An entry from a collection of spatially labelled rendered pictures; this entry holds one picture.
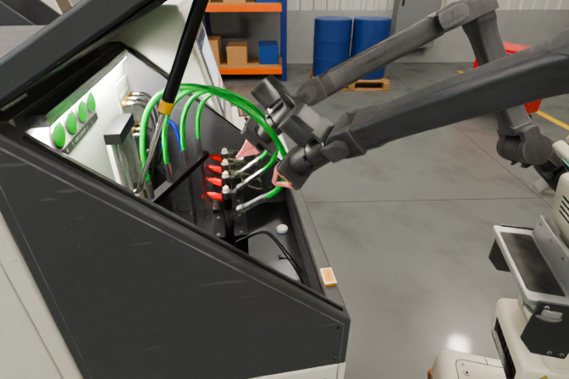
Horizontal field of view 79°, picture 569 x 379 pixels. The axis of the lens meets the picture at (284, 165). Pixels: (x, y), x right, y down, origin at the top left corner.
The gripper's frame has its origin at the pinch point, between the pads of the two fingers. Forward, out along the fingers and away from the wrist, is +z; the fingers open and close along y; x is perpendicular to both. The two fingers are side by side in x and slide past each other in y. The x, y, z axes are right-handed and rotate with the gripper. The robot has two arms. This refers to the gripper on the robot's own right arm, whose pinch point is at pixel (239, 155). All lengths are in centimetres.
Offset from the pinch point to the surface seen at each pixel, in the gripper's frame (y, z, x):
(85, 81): 34.9, 2.3, 16.4
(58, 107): 31.8, -0.2, 30.0
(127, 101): 32.0, 20.0, -13.8
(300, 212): -29.6, 6.3, -10.9
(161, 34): 39.0, 2.8, -27.8
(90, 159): 24.7, 15.4, 18.8
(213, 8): 104, 113, -493
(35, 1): 228, 214, -324
